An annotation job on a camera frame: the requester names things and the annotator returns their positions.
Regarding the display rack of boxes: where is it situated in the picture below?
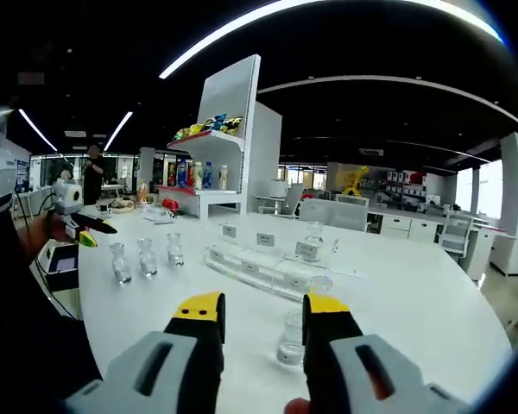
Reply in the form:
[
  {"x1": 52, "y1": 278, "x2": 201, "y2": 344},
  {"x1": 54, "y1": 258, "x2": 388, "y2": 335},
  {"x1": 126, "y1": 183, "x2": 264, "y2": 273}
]
[{"x1": 373, "y1": 168, "x2": 428, "y2": 195}]

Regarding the person's right hand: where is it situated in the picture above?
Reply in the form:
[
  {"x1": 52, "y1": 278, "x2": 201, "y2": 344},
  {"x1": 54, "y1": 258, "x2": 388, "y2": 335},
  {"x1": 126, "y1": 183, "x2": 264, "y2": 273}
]
[{"x1": 283, "y1": 397, "x2": 314, "y2": 414}]

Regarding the white console with screen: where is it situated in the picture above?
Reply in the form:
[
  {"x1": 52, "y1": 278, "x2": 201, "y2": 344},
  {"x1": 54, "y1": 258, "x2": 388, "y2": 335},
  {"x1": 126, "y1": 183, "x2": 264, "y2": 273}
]
[{"x1": 36, "y1": 241, "x2": 81, "y2": 294}]

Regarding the white display shelf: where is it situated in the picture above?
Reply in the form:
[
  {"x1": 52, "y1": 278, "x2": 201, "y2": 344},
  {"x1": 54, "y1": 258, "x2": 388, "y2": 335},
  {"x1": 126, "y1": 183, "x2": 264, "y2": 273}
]
[{"x1": 157, "y1": 53, "x2": 262, "y2": 219}]

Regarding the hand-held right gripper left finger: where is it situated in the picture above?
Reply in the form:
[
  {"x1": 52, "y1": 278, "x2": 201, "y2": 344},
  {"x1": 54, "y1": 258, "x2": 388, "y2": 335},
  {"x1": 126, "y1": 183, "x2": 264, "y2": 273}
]
[{"x1": 64, "y1": 291, "x2": 226, "y2": 414}]

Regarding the white paper sheet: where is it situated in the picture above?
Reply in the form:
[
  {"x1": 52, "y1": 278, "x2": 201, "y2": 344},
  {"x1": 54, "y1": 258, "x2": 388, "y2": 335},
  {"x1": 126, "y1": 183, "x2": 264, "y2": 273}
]
[{"x1": 323, "y1": 262, "x2": 366, "y2": 279}]

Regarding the white mesh panel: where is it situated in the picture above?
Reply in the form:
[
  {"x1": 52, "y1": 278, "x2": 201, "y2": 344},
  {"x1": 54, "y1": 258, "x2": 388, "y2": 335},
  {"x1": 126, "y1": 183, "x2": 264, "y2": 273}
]
[{"x1": 300, "y1": 198, "x2": 370, "y2": 234}]

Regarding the pile of snack packets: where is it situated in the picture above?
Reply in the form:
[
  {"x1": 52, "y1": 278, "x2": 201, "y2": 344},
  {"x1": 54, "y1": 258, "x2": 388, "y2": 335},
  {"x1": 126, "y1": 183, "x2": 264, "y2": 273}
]
[{"x1": 172, "y1": 112, "x2": 243, "y2": 140}]

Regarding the white cabinet row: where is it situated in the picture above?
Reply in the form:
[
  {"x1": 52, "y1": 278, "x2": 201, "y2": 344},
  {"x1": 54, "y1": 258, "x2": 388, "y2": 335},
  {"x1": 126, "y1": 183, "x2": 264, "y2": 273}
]
[{"x1": 369, "y1": 206, "x2": 518, "y2": 277}]

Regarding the person's black clothed torso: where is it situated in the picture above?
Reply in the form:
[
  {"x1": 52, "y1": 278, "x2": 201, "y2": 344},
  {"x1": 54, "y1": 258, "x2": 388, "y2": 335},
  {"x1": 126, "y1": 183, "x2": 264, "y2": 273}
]
[{"x1": 0, "y1": 206, "x2": 104, "y2": 414}]

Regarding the grey office chair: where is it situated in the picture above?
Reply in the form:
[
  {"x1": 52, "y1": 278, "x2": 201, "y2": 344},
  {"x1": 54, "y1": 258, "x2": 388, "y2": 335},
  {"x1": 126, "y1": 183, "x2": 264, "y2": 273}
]
[{"x1": 280, "y1": 183, "x2": 306, "y2": 216}]

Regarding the shallow brown basket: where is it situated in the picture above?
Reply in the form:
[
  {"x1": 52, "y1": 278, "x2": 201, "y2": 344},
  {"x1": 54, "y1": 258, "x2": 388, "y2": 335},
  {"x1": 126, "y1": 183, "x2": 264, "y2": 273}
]
[{"x1": 107, "y1": 197, "x2": 136, "y2": 215}]

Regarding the white mesh chair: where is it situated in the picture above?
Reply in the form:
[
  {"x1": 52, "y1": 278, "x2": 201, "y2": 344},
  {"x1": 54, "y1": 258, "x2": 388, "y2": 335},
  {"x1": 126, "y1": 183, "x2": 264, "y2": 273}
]
[{"x1": 438, "y1": 213, "x2": 476, "y2": 260}]

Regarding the clear acrylic reagent rack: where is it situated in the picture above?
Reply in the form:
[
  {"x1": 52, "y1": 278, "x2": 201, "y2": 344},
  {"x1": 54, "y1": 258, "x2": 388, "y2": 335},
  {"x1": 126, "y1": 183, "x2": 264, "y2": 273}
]
[{"x1": 203, "y1": 222, "x2": 340, "y2": 303}]

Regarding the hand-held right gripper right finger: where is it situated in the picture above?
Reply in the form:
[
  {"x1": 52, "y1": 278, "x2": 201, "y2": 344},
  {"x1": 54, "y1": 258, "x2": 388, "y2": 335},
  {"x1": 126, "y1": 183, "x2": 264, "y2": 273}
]
[{"x1": 301, "y1": 292, "x2": 470, "y2": 414}]

